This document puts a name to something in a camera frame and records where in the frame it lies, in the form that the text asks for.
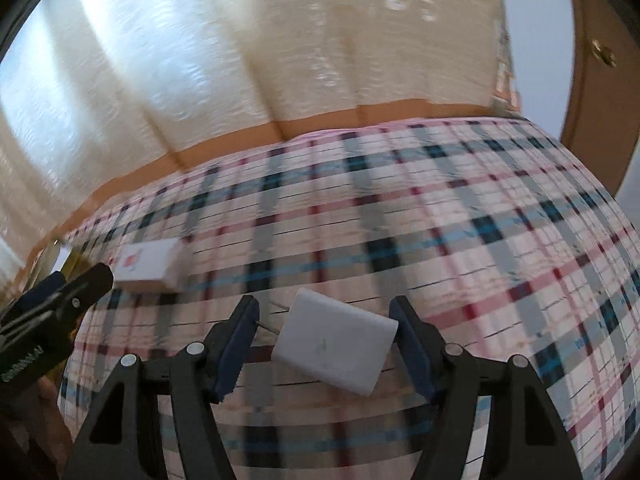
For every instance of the plaid checkered tablecloth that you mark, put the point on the plaid checkered tablecloth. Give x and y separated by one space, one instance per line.
496 233

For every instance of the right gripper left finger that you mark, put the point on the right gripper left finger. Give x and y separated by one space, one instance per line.
121 438

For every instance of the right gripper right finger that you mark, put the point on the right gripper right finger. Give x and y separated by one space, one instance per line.
526 438

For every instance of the cream lace curtain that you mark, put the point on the cream lace curtain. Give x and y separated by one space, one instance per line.
101 96

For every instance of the left hand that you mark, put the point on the left hand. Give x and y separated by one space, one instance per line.
37 409

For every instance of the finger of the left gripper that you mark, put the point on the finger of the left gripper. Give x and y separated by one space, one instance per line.
70 301
33 297

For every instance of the white power adapter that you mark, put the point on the white power adapter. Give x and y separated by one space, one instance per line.
330 341

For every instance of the gold metal tin tray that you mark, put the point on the gold metal tin tray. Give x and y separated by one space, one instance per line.
57 256

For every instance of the brass door knob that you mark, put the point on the brass door knob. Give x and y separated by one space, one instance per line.
603 54

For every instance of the white and cork box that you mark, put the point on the white and cork box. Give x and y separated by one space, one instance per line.
157 266

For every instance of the brown wooden door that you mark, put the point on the brown wooden door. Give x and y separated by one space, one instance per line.
602 121

